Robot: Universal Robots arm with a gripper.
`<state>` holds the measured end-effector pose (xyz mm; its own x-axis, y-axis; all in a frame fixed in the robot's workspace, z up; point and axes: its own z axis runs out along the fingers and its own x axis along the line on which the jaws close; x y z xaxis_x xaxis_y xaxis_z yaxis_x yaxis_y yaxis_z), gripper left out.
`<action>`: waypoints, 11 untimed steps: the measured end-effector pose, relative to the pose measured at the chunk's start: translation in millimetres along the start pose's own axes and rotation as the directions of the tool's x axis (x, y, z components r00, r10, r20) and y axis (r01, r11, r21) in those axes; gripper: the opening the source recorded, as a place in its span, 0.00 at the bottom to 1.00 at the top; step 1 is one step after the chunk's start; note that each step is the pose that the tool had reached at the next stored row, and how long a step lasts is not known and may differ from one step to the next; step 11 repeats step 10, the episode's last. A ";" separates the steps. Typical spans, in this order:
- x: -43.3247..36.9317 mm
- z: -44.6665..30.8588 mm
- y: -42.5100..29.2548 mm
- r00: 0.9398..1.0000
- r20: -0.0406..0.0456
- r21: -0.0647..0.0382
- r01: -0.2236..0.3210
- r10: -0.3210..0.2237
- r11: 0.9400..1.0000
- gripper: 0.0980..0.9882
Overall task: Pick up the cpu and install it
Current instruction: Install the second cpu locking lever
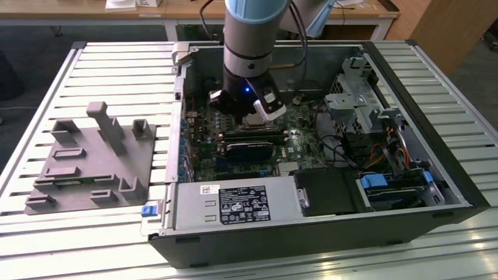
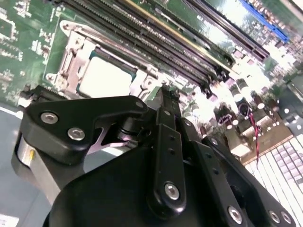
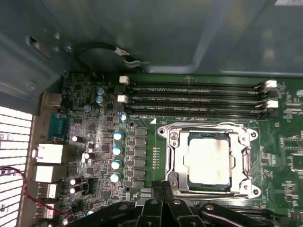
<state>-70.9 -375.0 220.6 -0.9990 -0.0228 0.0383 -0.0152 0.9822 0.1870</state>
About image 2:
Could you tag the silver CPU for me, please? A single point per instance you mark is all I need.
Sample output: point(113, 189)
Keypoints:
point(106, 78)

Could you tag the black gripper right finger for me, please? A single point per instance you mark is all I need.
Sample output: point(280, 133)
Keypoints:
point(203, 156)

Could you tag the metal socket cover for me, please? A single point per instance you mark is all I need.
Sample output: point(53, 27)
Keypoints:
point(73, 59)

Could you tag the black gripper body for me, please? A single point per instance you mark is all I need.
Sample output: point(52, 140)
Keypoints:
point(106, 194)

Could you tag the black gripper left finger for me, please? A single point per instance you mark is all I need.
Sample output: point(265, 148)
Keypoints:
point(169, 160)

